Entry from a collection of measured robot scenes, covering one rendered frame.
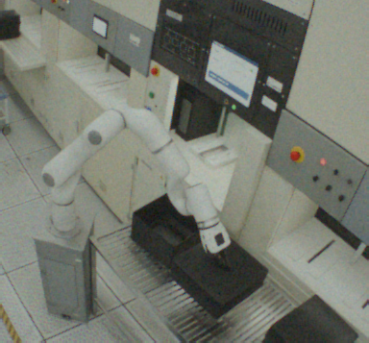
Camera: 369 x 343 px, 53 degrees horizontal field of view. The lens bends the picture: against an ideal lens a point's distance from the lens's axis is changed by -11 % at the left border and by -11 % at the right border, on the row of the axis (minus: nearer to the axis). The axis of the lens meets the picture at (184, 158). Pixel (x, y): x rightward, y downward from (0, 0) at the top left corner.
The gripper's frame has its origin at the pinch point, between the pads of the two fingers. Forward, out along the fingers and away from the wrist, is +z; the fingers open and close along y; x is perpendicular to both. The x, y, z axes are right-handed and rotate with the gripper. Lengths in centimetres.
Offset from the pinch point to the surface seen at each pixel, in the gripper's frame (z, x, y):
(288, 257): 21.7, 7.4, 44.4
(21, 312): 16, 137, -62
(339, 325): 42, -34, 18
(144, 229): -17.4, 43.0, -2.5
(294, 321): 31.5, -22.6, 5.1
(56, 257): -17, 78, -38
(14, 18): -231, 240, 43
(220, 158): -33, 58, 70
